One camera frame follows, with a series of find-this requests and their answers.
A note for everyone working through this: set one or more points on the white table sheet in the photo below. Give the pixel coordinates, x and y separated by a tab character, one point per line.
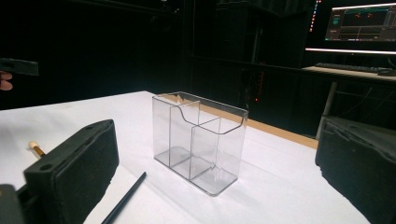
274	180

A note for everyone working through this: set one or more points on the wooden desk with metal legs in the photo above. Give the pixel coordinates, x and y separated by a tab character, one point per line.
345	74

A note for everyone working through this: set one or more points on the white light bar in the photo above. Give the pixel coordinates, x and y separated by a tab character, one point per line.
348	51

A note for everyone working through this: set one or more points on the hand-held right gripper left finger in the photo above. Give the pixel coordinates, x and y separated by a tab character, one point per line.
77	168

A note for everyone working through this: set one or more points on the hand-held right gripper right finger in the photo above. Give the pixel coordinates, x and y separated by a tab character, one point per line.
358	168

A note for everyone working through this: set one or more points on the computer monitor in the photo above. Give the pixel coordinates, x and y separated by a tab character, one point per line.
362	21

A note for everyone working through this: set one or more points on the brush with cream tip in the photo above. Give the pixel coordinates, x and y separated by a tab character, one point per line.
36	148

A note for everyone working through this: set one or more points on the coloured led strip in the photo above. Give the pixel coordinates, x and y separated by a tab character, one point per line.
314	15

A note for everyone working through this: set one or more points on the clear acrylic organizer box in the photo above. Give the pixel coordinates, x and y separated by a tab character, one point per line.
202	149

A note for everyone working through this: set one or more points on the black pen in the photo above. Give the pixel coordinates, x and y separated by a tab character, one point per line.
124	199

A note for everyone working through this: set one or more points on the black keyboard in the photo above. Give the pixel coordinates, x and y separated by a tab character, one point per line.
348	67

